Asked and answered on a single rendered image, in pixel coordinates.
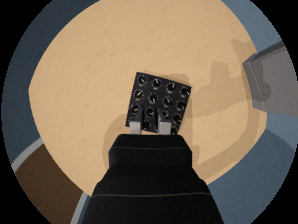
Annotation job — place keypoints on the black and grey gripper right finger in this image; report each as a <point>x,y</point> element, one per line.
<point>162,125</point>

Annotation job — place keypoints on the black knob box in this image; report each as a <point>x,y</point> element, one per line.
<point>148,89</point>

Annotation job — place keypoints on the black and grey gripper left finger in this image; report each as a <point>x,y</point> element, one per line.
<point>137,125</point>

